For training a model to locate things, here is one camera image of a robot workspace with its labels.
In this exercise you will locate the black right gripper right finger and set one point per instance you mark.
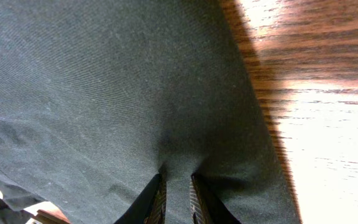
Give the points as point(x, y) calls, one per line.
point(206, 207)

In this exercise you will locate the dark garment under pile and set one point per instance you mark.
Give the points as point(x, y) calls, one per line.
point(9, 216)

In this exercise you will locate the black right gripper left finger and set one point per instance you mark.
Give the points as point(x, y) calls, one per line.
point(150, 206)

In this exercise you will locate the black t-shirt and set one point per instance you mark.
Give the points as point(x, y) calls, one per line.
point(97, 97)

